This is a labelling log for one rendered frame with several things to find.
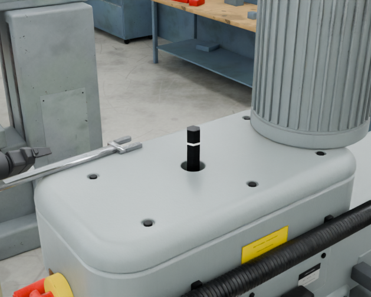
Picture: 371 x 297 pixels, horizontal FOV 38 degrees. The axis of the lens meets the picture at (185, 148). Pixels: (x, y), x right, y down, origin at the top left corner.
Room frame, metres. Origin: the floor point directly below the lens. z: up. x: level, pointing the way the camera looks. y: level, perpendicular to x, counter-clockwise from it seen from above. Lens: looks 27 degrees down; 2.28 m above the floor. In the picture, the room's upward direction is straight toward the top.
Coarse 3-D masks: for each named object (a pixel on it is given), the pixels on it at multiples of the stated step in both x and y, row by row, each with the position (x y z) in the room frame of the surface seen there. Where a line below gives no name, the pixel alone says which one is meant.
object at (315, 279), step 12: (324, 252) 0.73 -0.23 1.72; (300, 264) 0.69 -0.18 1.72; (312, 264) 0.71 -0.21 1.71; (324, 264) 0.73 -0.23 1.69; (276, 276) 0.66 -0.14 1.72; (288, 276) 0.68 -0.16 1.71; (300, 276) 0.69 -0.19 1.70; (312, 276) 0.71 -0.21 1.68; (324, 276) 0.73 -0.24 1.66; (264, 288) 0.65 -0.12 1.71; (276, 288) 0.66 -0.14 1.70; (288, 288) 0.68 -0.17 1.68; (312, 288) 0.71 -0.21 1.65
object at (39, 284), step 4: (40, 280) 0.66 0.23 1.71; (32, 284) 0.66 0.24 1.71; (36, 284) 0.66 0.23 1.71; (40, 284) 0.66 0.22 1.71; (24, 288) 0.65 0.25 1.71; (28, 288) 0.65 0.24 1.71; (32, 288) 0.65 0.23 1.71; (36, 288) 0.65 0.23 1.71; (40, 288) 0.65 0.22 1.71; (16, 292) 0.64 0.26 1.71; (20, 292) 0.64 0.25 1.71; (24, 292) 0.64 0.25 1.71; (28, 292) 0.64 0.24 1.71; (40, 292) 0.65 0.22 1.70; (44, 292) 0.65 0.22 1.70; (16, 296) 0.64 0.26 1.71; (20, 296) 0.64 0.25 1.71; (24, 296) 0.64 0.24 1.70; (28, 296) 0.64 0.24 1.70
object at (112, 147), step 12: (108, 144) 0.77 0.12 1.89; (120, 144) 0.78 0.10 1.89; (132, 144) 0.77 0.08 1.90; (84, 156) 0.73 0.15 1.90; (96, 156) 0.73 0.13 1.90; (48, 168) 0.69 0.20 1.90; (60, 168) 0.69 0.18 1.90; (0, 180) 0.66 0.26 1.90; (12, 180) 0.66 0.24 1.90; (24, 180) 0.66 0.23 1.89
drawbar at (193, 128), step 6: (192, 126) 0.72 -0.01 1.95; (192, 132) 0.70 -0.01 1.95; (198, 132) 0.71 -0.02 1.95; (192, 138) 0.70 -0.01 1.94; (198, 138) 0.71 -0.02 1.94; (192, 150) 0.70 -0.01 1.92; (198, 150) 0.71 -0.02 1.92; (192, 156) 0.70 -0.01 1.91; (198, 156) 0.71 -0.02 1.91; (192, 162) 0.70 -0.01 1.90; (198, 162) 0.71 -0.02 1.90; (186, 168) 0.72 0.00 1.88; (192, 168) 0.70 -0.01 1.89; (198, 168) 0.71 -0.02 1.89
